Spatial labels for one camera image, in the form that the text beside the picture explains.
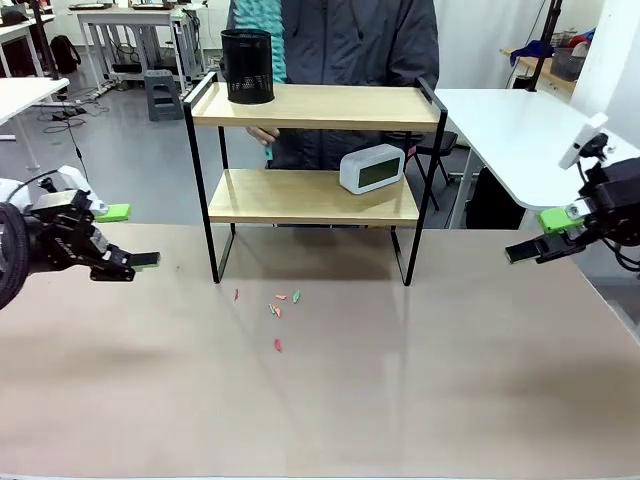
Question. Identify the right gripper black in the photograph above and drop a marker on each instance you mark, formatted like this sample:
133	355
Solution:
617	200

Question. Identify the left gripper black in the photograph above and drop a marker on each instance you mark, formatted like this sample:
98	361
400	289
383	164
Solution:
60	235

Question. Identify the white digital alarm clock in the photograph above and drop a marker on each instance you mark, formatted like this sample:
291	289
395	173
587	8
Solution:
372	168

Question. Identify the black mesh pen holder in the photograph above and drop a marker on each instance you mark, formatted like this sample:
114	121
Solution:
249	67

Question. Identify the teal microfiber duster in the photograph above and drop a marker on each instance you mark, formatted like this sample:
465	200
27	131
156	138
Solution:
277	40

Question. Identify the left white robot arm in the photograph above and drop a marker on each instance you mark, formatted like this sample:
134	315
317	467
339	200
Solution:
10	192

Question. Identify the black metal wooden two-tier shelf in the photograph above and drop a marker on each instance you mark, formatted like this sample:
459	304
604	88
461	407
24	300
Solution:
310	107

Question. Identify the person's right hand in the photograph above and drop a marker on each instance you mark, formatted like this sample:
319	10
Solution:
262	134

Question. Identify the large white table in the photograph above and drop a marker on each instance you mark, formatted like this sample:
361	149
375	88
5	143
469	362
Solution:
510	130

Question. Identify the black power strip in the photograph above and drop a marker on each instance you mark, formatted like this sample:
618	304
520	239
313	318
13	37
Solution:
67	114

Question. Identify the black folding chair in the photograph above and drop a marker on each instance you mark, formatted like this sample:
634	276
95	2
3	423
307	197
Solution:
440	145

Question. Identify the grey plastic step stool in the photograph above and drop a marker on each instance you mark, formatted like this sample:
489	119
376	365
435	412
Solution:
162	95

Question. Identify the white table with thin leg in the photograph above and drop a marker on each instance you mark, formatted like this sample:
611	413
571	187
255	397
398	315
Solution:
25	97

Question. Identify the wooden workbench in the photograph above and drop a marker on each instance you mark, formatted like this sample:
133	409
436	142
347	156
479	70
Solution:
520	62

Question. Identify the blue cloth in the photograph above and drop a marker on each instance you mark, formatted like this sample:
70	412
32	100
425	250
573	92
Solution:
532	50

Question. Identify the black tripod stand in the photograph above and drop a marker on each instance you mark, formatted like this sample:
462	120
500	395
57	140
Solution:
542	45

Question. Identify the black backpack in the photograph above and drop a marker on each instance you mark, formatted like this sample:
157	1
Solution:
64	54

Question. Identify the black stand pole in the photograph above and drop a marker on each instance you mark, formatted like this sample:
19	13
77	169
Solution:
45	40

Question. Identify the white desk with dark clutter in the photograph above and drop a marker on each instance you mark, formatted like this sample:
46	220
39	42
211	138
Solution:
22	35

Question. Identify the person in dark grey jacket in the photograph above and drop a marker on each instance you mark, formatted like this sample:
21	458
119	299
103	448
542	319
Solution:
350	45

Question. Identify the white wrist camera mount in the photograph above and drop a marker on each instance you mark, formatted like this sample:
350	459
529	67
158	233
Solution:
70	180
580	140

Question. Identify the white desk with metal frame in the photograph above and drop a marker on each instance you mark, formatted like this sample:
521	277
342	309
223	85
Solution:
130	20

